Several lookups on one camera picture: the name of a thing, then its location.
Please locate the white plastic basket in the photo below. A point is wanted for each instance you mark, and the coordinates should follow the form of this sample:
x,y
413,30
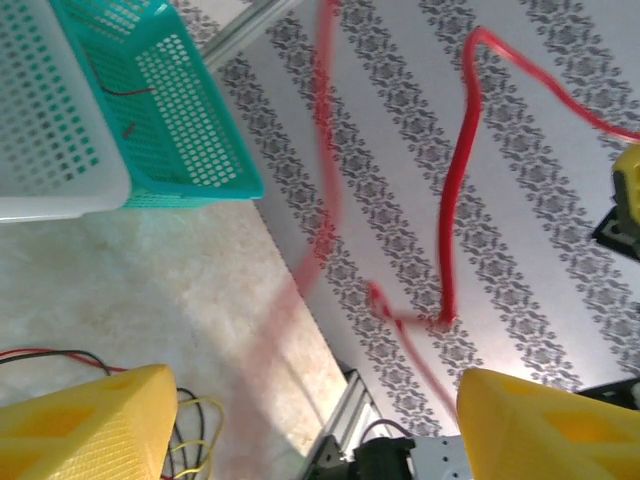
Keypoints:
x,y
45,125

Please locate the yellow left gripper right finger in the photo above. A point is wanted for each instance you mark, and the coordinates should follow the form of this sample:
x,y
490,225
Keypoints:
x,y
545,435

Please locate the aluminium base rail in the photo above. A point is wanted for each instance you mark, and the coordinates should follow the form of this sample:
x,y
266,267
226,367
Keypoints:
x,y
340,430

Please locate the teal plastic basket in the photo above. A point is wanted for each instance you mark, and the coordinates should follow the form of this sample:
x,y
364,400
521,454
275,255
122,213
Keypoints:
x,y
200,125

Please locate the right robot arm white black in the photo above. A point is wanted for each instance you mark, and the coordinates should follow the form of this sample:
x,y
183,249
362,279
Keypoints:
x,y
610,387

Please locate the aluminium frame post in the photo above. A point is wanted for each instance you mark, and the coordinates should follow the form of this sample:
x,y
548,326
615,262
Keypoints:
x,y
240,30

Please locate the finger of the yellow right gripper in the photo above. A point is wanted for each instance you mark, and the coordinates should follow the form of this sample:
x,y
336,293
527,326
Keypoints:
x,y
630,180

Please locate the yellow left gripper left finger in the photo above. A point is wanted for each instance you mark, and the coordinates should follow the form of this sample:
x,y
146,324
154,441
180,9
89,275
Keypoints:
x,y
90,430

